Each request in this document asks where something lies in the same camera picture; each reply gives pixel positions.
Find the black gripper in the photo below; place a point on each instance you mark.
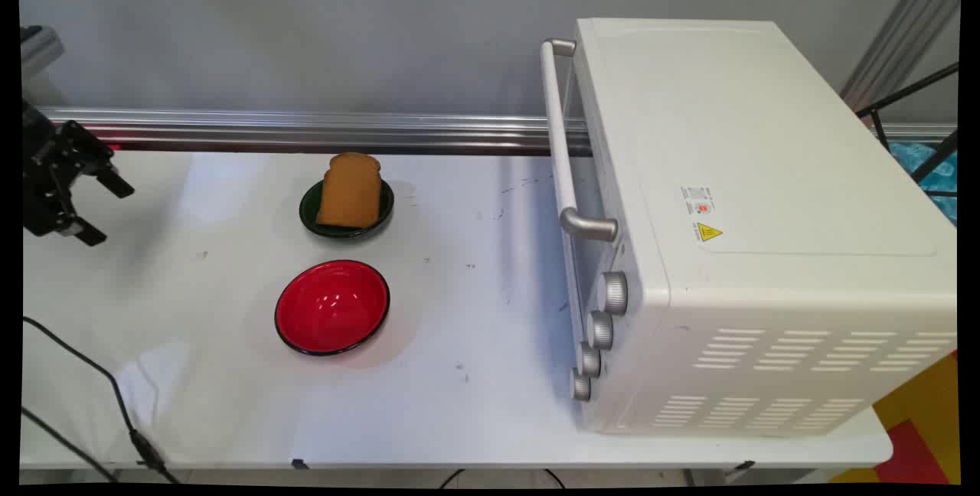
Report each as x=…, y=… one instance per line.
x=38, y=174

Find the dark green plate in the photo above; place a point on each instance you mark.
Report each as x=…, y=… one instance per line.
x=308, y=211

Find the brown bread slice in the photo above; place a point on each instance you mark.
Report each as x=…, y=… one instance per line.
x=351, y=190

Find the red bowl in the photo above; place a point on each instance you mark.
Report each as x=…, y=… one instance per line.
x=331, y=308

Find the dark tape piece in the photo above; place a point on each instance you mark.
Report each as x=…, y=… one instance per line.
x=299, y=464

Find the glass oven door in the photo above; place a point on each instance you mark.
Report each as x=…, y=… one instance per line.
x=588, y=197

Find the silver oven knob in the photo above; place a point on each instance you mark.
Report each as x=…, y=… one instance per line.
x=615, y=293
x=582, y=386
x=590, y=360
x=601, y=330

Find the white printed label sticker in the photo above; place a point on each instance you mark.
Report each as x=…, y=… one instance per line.
x=698, y=200

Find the yellow warning sticker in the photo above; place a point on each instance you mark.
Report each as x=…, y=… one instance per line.
x=708, y=233

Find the white toaster oven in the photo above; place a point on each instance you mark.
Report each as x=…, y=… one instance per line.
x=766, y=136

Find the slanted aluminium profile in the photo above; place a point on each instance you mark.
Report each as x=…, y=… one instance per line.
x=903, y=29

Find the blue plastic object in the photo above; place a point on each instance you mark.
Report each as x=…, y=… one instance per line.
x=943, y=174

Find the yellow red floor mat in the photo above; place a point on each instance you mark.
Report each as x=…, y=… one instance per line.
x=919, y=419

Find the long aluminium rail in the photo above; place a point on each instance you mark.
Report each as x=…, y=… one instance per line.
x=306, y=128

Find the black metal frame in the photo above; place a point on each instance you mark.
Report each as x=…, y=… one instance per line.
x=945, y=150

